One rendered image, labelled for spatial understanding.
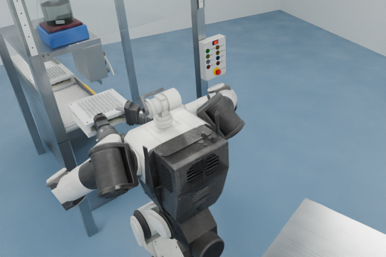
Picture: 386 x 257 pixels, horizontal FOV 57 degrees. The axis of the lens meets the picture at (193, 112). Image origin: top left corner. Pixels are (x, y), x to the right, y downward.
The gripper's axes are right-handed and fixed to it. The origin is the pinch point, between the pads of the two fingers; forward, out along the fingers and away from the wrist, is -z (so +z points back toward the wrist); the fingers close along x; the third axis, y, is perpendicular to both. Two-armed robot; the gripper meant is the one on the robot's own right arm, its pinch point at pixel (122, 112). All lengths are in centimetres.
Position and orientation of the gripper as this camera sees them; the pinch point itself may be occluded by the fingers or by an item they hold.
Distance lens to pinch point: 170.4
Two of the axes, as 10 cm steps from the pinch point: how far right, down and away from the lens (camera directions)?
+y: 3.7, -5.3, 7.7
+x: 0.6, 8.3, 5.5
